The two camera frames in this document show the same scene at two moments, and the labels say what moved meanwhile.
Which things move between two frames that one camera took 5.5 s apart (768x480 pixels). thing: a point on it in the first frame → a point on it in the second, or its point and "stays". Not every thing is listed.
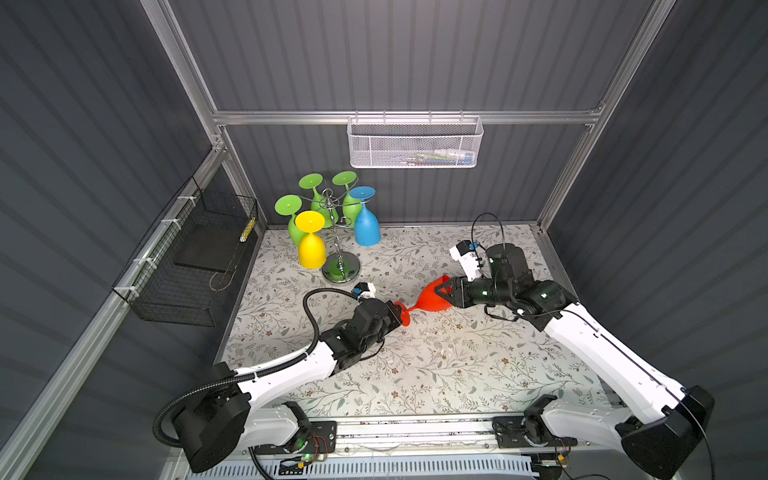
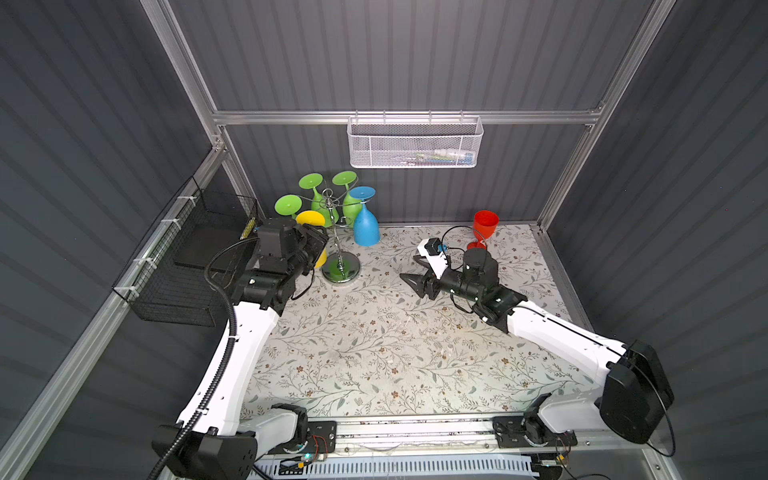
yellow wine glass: [312, 254] stays
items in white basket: [443, 155] stays
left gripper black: [392, 317] → [314, 240]
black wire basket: [186, 267] stays
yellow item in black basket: [250, 225] stays
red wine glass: [430, 300] → [485, 224]
